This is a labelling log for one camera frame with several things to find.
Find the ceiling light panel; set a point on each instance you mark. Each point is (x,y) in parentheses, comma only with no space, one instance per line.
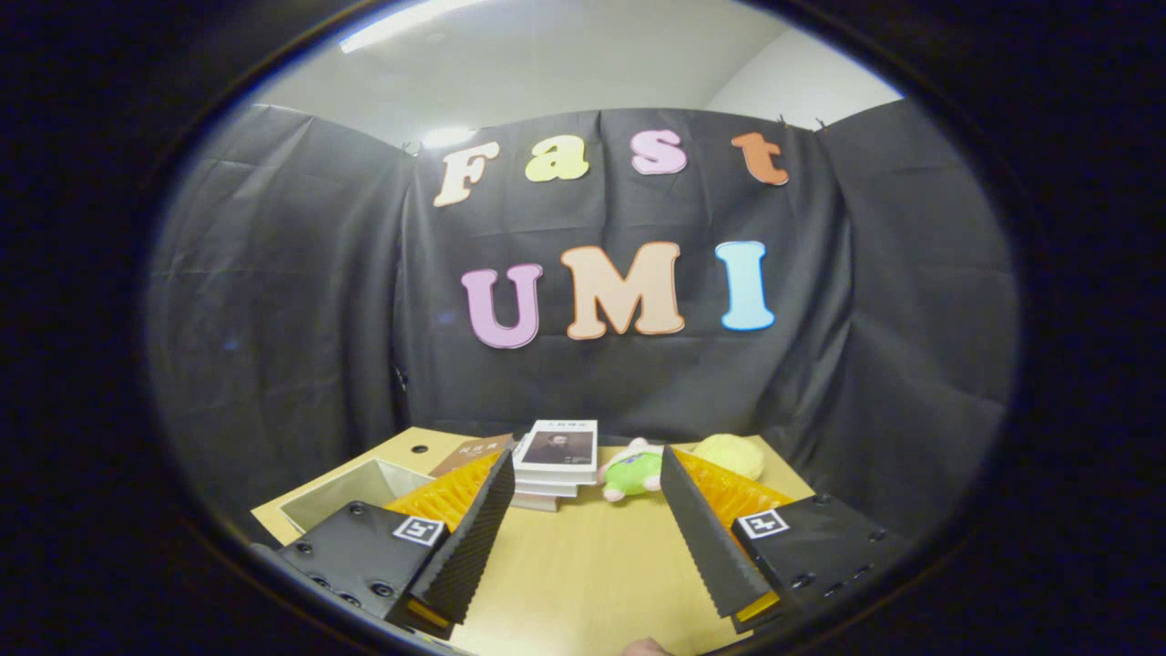
(410,23)

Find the yellow plush toy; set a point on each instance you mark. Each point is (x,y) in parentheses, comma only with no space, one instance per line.
(733,454)

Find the thin pale book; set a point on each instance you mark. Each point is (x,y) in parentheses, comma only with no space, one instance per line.
(536,502)

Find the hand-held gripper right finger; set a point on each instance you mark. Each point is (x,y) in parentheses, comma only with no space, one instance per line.
(710,551)

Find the beige fabric storage box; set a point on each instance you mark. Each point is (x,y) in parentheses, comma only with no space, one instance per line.
(351,497)

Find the green plush toy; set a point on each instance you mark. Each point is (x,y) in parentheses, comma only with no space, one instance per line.
(633,474)

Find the brown cover book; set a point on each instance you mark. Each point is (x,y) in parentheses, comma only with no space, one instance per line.
(472,453)

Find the white portrait cover book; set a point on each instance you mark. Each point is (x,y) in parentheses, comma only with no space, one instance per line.
(557,448)

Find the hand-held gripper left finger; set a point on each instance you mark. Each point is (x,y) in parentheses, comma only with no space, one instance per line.
(469,551)

